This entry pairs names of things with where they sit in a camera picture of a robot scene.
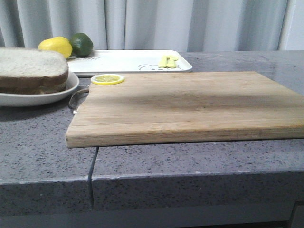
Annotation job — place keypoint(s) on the white bread slice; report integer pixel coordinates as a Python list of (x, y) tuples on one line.
[(32, 71)]

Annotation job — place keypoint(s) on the white round plate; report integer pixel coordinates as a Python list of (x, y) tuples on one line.
[(16, 100)]

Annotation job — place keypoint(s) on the white rectangular bear tray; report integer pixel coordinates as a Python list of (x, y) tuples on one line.
[(125, 61)]

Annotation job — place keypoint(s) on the wooden cutting board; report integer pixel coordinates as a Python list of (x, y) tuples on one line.
[(186, 107)]

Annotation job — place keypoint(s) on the yellow plastic spoon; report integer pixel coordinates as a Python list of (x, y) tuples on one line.
[(171, 61)]

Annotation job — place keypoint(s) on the yellow lemon slice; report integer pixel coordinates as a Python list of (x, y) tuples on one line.
[(107, 79)]

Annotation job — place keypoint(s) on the green lime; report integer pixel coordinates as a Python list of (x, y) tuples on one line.
[(82, 45)]

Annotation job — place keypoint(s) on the grey curtain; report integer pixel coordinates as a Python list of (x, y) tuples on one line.
[(181, 25)]

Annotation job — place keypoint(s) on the metal cutting board handle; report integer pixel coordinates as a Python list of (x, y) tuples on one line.
[(77, 99)]

